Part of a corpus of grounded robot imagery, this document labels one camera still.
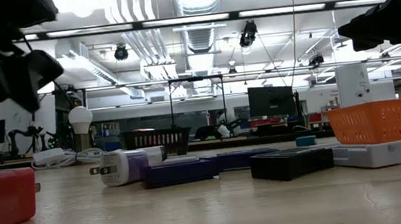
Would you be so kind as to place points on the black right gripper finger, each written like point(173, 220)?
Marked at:
point(367, 31)

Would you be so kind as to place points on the grey white box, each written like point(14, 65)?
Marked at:
point(369, 155)

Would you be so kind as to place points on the small teal box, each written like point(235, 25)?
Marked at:
point(306, 141)

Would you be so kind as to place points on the black box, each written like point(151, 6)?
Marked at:
point(288, 166)

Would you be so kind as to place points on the white purple wall charger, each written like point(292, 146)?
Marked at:
point(114, 178)

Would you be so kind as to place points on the navy blue box pale lid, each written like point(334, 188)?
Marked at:
point(177, 174)

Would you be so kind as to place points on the black background robot arm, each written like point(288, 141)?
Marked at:
point(30, 130)

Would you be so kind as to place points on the white pillar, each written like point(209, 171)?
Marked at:
point(352, 85)

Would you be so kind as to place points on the black ceiling spotlight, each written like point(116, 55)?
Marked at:
point(316, 60)
point(121, 52)

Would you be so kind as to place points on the orange plastic basket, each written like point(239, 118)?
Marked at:
point(384, 122)

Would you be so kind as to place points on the white light bulb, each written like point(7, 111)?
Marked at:
point(80, 119)

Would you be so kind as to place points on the black computer monitor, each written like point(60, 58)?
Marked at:
point(270, 101)

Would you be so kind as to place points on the blue storage bins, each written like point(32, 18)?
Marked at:
point(112, 145)

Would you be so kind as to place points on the white cup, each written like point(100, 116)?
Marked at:
point(224, 131)

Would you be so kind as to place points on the black plastic basket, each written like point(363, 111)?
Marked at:
point(157, 142)

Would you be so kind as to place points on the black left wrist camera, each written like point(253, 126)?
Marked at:
point(38, 78)

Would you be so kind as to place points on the black hanging camera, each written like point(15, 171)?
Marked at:
point(248, 34)

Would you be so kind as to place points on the black aluminium rig frame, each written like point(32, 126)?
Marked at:
point(263, 139)

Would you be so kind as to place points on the black metal stand frame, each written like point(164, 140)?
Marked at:
point(195, 78)

